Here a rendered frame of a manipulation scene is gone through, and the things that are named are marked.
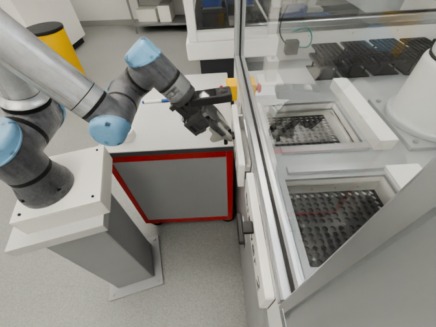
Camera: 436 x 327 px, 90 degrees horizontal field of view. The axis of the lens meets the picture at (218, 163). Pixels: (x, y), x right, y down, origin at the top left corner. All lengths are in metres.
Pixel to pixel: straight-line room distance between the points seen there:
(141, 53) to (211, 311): 1.23
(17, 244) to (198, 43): 1.20
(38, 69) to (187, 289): 1.23
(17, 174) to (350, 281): 0.72
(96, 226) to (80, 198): 0.10
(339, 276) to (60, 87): 0.49
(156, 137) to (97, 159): 0.26
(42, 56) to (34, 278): 1.51
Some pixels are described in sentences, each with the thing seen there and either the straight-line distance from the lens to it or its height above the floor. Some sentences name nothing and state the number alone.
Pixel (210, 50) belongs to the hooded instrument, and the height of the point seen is 0.85.
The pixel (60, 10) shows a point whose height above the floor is 0.54.
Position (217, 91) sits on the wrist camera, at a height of 1.06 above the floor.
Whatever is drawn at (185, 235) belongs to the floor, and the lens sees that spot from 1.52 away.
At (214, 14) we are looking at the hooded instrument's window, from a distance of 1.39.
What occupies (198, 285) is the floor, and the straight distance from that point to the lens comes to 1.42.
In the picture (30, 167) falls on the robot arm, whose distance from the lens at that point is 0.74.
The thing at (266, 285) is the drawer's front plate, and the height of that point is 0.93.
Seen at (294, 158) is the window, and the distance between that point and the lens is 0.31.
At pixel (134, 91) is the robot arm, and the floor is 1.10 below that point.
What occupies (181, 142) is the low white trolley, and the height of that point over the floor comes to 0.76.
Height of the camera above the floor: 1.38
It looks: 49 degrees down
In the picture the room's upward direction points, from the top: 4 degrees counter-clockwise
